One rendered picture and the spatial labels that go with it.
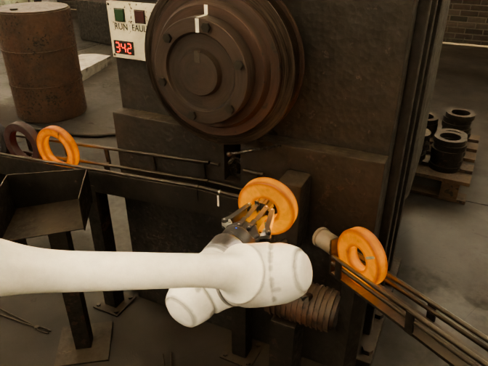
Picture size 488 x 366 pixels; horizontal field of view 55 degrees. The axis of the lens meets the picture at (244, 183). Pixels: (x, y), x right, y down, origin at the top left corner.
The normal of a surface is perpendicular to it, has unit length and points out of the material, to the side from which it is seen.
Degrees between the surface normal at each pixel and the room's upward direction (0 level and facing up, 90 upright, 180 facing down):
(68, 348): 0
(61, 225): 5
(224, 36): 90
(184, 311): 89
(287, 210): 93
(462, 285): 0
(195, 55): 90
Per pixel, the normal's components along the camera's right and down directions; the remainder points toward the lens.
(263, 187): -0.44, 0.47
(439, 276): 0.00, -0.88
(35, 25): 0.40, 0.44
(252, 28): 0.39, -0.21
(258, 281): -0.04, -0.07
